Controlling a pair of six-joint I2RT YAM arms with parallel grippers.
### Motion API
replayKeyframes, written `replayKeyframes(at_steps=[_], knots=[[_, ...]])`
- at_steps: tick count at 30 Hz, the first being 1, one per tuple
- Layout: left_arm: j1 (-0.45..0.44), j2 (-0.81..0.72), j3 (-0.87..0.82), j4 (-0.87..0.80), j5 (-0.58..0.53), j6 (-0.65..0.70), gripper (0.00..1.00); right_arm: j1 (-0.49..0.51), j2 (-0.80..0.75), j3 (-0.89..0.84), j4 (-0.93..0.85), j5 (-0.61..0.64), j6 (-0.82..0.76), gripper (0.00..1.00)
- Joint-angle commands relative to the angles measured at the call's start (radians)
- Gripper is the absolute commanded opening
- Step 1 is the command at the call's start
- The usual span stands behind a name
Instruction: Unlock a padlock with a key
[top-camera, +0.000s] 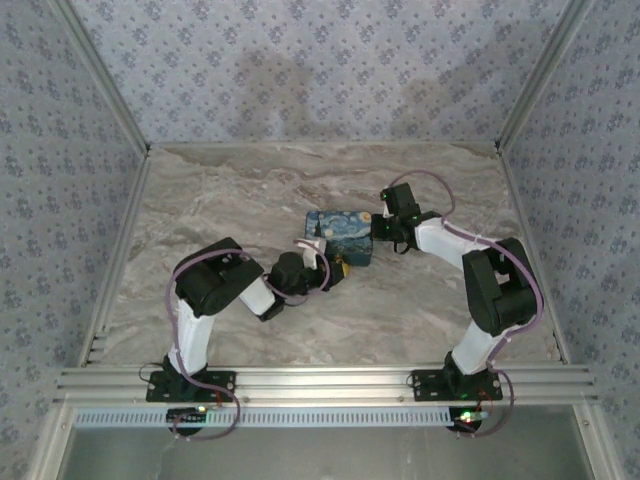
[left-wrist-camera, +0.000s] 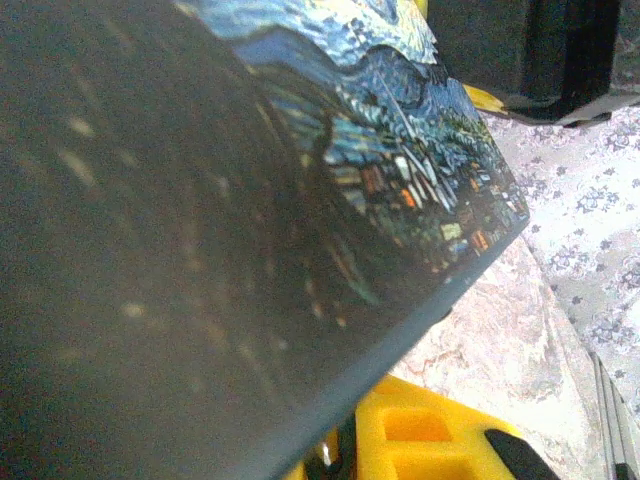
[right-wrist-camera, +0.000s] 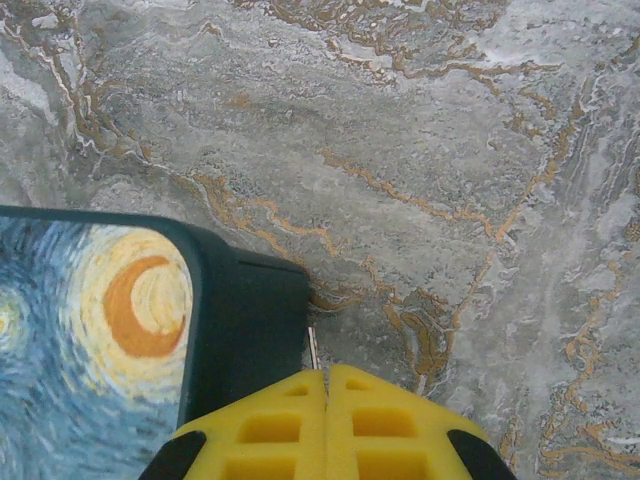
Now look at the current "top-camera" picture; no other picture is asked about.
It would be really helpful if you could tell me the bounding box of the blue painted box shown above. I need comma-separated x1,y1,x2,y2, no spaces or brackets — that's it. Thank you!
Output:
303,209,376,268

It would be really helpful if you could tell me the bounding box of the left controller board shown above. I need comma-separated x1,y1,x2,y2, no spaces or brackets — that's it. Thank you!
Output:
166,406,210,432

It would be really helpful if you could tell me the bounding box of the controller board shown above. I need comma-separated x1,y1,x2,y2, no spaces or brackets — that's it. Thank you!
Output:
448,406,490,432
166,406,210,432

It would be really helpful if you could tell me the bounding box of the right controller board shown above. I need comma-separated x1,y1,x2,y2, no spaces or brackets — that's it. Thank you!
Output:
448,406,490,432

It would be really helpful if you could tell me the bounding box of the aluminium mounting rail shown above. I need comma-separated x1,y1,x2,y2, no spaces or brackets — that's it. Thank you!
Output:
55,364,599,404

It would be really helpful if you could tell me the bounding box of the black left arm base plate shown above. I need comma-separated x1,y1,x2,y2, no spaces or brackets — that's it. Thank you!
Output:
146,369,237,403

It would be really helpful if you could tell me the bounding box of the white slotted cable duct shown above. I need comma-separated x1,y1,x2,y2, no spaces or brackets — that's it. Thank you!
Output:
72,405,459,430

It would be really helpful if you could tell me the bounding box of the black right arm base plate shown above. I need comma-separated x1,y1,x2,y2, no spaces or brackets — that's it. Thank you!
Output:
411,368,504,403

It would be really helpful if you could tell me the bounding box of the aluminium frame post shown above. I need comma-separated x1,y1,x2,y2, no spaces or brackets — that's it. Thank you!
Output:
493,0,597,154
49,0,153,155

